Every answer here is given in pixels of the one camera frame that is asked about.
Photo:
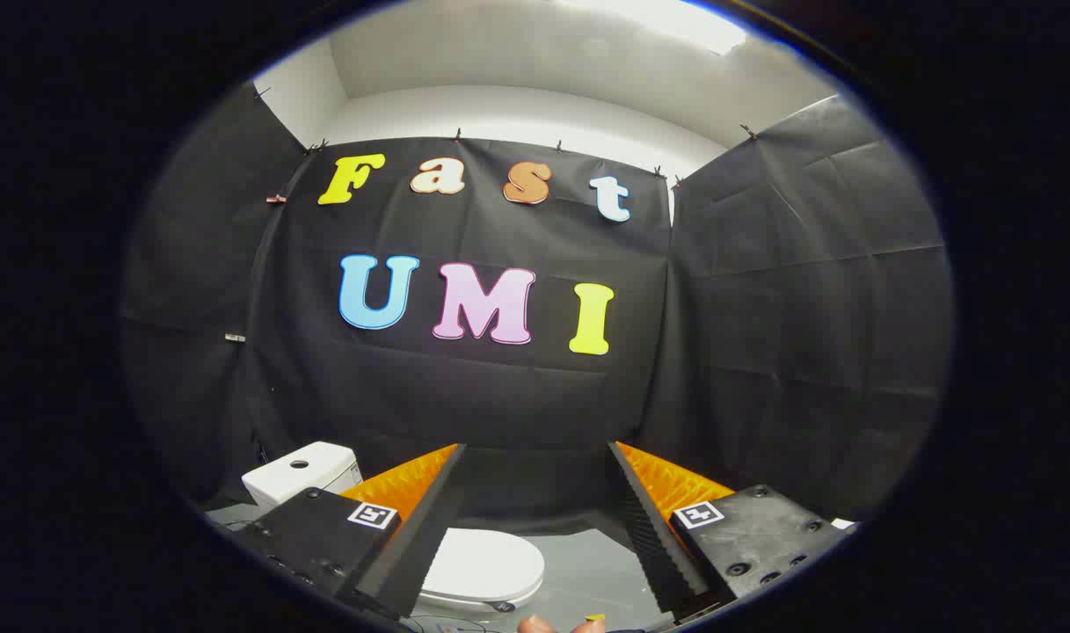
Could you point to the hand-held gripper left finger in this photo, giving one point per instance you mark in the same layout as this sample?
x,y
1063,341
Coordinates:
x,y
429,519

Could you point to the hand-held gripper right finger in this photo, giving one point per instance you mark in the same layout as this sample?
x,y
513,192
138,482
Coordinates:
x,y
653,527

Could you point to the white toilet lid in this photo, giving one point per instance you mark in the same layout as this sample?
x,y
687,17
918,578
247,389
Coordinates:
x,y
486,563

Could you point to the white toilet with tank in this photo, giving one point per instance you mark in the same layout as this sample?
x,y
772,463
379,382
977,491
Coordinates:
x,y
302,475

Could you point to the black backdrop cloth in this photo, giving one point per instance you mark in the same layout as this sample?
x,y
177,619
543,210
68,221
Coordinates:
x,y
499,396

